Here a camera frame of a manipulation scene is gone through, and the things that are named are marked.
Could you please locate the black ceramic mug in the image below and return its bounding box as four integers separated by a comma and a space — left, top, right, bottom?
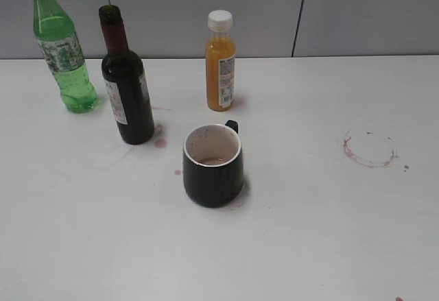
182, 120, 244, 208

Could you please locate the dark red wine bottle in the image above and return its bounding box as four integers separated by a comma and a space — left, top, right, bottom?
99, 5, 155, 145

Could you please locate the orange juice bottle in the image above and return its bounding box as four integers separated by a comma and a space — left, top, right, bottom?
205, 10, 236, 112

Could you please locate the green plastic soda bottle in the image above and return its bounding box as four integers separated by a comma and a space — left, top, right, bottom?
33, 0, 98, 113

